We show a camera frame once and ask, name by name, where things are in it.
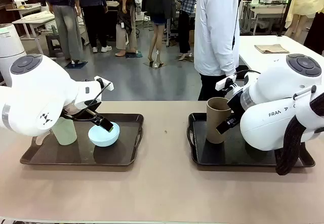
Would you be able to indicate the dark plastic stool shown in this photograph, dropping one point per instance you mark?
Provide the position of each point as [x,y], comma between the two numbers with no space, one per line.
[53,44]

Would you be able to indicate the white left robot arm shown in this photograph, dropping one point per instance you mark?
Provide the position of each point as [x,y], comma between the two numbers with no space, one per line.
[38,92]

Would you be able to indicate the beige cloth mat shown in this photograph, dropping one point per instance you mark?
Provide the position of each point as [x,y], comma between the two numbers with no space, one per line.
[272,49]

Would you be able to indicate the white round-cornered table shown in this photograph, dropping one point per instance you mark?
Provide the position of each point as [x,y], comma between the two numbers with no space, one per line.
[263,62]

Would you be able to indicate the white background desk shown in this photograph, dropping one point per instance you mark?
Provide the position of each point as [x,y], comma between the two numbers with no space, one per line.
[35,19]

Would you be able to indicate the light blue bowl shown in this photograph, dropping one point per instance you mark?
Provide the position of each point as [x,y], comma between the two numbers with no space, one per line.
[103,139]

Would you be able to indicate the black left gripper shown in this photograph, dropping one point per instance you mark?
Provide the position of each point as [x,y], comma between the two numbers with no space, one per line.
[83,111]

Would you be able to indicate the black tripod pole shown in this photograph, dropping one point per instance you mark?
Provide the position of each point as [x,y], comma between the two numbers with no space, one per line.
[286,9]

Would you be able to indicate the person in black clothes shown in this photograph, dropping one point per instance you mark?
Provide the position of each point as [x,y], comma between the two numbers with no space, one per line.
[96,19]

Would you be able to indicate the dark brown plastic tray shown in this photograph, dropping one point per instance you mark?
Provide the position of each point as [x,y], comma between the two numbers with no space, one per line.
[76,155]

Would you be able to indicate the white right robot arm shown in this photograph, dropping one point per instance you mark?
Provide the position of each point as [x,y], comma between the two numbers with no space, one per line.
[268,100]

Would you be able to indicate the square mannequin base plate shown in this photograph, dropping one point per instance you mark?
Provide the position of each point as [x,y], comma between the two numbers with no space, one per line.
[154,64]

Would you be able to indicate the white cylindrical air purifier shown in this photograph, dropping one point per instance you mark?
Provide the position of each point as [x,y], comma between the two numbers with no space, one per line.
[8,44]

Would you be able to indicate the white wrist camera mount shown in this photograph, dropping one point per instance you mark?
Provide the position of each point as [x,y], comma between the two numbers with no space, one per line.
[225,82]
[105,85]

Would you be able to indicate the grey background workbench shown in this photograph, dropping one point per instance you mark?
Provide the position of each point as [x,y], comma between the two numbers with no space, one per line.
[265,9]

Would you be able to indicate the tall brown cup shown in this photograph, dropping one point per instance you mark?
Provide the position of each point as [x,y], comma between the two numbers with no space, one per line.
[215,117]

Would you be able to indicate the person in grey trousers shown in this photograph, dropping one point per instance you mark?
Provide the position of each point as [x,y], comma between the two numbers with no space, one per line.
[67,26]

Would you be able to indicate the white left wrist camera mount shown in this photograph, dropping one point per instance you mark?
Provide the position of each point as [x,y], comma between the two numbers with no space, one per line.
[105,85]

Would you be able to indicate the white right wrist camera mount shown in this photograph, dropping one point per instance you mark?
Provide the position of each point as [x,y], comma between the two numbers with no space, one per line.
[225,82]

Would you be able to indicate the person in plaid shirt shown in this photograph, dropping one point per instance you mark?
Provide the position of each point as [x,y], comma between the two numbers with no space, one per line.
[186,9]

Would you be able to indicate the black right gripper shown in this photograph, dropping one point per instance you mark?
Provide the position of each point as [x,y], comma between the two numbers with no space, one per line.
[236,105]

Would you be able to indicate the black plastic tray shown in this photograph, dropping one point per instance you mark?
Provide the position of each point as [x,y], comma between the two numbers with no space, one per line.
[222,155]

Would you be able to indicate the mannequin with black jacket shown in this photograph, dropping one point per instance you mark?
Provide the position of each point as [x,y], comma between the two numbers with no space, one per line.
[157,4]

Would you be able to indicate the person in white coat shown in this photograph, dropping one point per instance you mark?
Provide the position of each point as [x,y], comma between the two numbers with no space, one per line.
[215,26]

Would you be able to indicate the pale green plastic cup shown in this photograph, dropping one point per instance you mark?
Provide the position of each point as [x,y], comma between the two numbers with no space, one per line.
[66,133]

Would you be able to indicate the mannequin with tan trousers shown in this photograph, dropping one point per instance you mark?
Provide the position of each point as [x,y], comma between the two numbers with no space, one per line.
[125,26]

